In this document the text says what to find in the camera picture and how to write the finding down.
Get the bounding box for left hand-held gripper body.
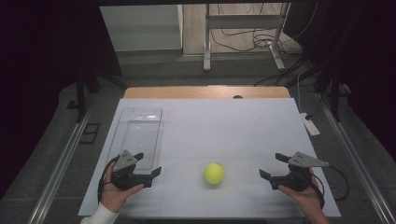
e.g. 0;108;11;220
110;149;153;191

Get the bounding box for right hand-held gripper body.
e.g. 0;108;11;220
269;151;331;192

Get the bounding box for clear plastic container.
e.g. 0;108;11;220
106;106;163;172

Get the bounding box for yellow tennis ball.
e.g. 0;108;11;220
204;162;225;186

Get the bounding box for person's right hand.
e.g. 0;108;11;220
277;167;327;217

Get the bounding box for person's left hand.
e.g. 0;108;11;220
99;163;146;215

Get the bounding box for white power strip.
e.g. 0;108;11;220
300;112;321;137

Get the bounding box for black stand legs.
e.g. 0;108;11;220
313;70;343;123
75;70;126;124

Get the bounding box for wooden table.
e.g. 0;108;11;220
123;86;291;100

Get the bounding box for white cabinet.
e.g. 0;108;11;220
99;4;184;52

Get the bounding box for grey metal stand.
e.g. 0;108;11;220
203;3;291;74

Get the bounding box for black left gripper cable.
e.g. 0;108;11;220
96;155;121;203

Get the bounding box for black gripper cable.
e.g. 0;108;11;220
311;164;350;202
96;155;121;203

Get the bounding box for dark floor socket frame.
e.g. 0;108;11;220
78;122;102;145

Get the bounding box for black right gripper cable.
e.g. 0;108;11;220
311;164;350;202

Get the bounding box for aluminium floor rail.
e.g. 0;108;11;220
27;111;92;224
319;92;396;224

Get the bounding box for white power cable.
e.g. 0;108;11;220
296;72;304;114

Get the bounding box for tangle of black floor cables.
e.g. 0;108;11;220
209;3;314;58

